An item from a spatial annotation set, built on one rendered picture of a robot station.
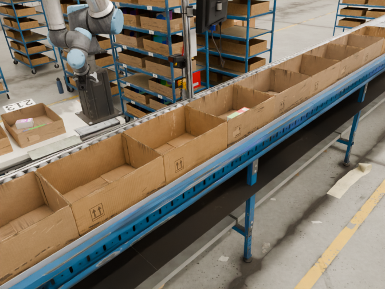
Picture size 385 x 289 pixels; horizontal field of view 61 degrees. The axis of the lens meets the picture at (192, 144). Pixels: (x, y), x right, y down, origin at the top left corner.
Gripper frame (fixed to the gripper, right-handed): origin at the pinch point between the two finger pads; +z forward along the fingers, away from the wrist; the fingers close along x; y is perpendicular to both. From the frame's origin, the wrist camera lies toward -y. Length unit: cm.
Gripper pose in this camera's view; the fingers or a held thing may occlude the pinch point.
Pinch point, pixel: (86, 81)
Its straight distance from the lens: 221.5
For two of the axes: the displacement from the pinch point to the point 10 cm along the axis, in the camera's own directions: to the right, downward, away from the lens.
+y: 0.5, -9.9, 1.1
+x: -9.9, -0.6, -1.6
